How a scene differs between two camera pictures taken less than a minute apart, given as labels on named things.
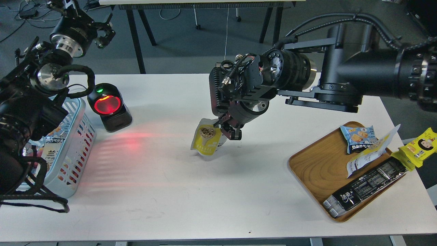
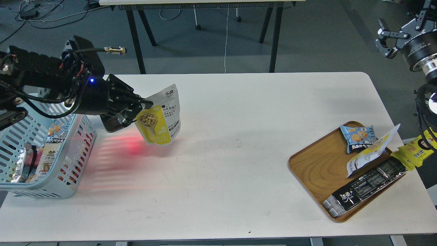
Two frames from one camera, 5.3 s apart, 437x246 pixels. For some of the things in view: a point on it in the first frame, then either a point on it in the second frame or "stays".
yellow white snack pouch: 207,139 to 161,123
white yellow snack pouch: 368,155 stays
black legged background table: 278,5 stays
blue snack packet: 358,138 stays
